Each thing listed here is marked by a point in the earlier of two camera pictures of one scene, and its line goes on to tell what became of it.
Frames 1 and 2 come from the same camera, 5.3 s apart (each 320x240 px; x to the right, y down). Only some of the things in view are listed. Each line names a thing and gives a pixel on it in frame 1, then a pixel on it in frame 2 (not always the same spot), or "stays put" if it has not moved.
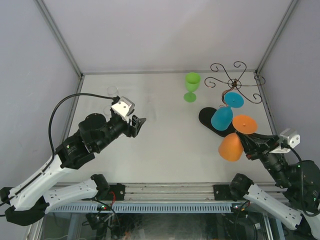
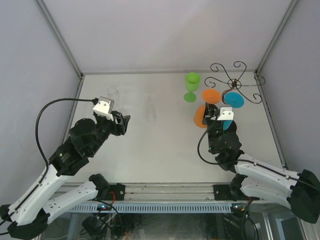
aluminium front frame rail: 159,192 stays put
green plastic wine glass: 192,82 stays put
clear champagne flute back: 112,91 stays put
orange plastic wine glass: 231,147 to 210,96
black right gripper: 254,150 to 210,113
